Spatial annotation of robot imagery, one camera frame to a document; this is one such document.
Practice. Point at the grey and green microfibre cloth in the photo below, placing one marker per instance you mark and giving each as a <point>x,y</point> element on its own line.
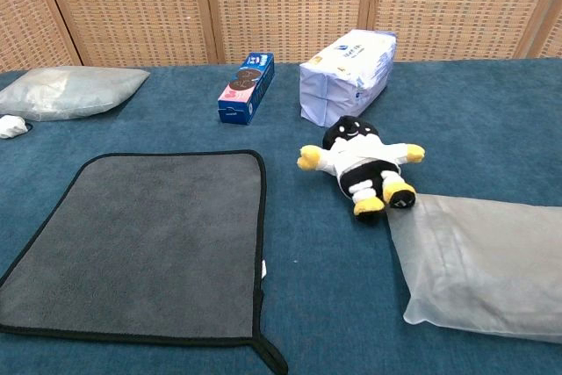
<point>153,239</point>

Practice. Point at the black white plush doll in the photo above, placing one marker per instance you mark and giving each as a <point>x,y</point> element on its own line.
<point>360,160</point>

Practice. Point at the blue cookie box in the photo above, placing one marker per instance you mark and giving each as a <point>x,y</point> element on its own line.
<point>246,89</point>

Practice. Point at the white tissue pack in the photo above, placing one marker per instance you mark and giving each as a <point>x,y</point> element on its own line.
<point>342,81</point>

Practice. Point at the blue carpet table cover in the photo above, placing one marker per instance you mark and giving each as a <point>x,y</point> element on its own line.
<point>333,261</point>

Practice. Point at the woven wicker folding screen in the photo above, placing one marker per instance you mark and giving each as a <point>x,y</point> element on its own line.
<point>281,6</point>

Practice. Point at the frosted bag with white contents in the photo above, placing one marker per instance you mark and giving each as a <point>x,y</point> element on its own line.
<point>74,91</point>

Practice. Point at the frosted bag with grey cloth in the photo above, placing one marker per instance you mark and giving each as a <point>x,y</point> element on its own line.
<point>483,269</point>

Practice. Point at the white crumpled paper ball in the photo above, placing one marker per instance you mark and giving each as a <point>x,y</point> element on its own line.
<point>11,126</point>

